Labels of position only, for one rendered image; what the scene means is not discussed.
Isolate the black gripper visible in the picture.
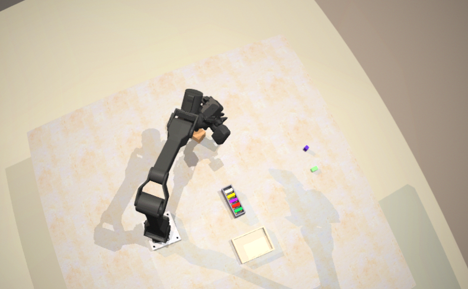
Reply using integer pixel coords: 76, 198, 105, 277
194, 112, 230, 145

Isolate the small orange cube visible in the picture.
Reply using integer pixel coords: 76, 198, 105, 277
192, 129, 206, 144

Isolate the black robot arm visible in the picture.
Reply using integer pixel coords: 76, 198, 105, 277
134, 89, 223, 243

